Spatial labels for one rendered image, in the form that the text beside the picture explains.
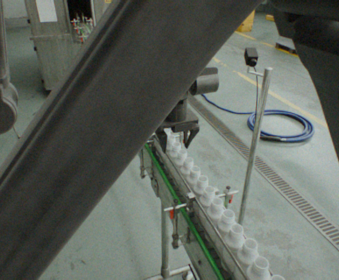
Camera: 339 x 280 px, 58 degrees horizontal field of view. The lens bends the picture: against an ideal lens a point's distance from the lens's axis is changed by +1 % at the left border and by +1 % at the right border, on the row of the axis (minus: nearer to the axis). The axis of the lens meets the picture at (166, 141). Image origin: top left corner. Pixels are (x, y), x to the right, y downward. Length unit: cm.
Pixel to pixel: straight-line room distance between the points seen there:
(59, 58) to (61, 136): 452
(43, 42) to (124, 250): 317
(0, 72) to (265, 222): 231
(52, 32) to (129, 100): 445
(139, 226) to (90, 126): 234
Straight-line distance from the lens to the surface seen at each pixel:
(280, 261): 241
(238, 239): 93
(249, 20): 904
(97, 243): 242
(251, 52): 143
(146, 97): 16
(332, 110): 28
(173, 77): 16
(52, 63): 470
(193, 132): 75
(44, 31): 459
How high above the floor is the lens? 183
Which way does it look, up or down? 32 degrees down
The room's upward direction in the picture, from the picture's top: straight up
